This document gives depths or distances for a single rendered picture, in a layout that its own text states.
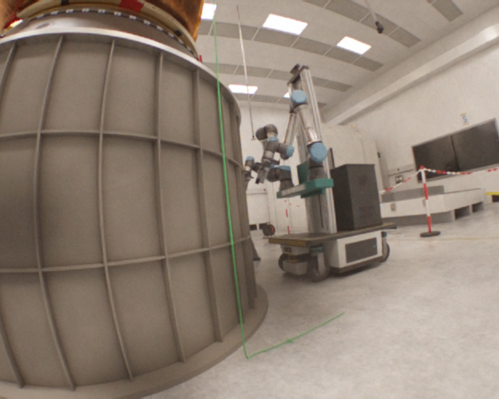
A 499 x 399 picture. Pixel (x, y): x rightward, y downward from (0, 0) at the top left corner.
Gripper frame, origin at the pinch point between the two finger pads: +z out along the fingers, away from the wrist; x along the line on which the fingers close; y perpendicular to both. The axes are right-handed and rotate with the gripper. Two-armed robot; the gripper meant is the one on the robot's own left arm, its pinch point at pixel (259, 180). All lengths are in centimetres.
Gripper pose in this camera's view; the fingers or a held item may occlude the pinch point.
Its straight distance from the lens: 166.4
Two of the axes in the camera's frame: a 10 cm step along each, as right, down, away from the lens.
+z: -3.2, 9.5, -0.4
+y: -9.3, -3.2, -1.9
